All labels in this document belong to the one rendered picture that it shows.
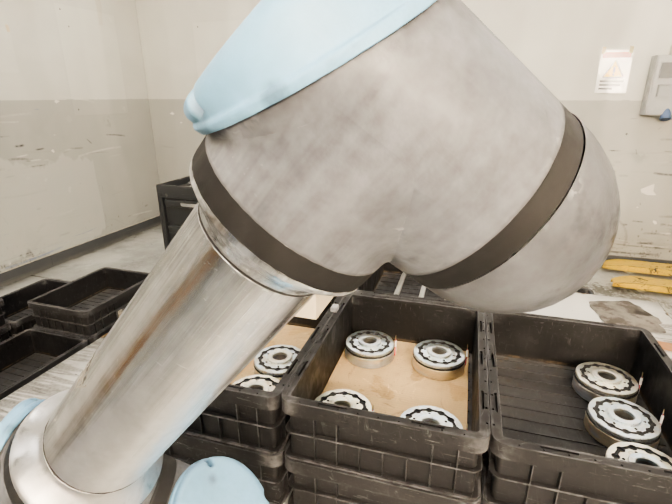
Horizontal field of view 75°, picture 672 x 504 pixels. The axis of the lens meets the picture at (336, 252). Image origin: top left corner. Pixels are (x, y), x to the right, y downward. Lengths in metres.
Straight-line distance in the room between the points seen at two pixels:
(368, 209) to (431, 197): 0.03
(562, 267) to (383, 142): 0.10
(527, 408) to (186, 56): 4.50
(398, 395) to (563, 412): 0.29
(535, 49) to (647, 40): 0.74
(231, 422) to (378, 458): 0.24
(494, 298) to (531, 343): 0.79
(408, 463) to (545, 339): 0.44
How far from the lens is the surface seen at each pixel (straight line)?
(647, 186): 4.26
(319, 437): 0.72
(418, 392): 0.88
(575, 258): 0.23
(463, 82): 0.19
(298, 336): 1.04
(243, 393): 0.71
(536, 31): 4.05
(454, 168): 0.18
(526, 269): 0.21
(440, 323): 0.99
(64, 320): 2.01
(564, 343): 1.02
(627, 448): 0.84
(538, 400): 0.92
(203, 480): 0.48
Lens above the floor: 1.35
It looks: 19 degrees down
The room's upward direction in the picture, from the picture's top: straight up
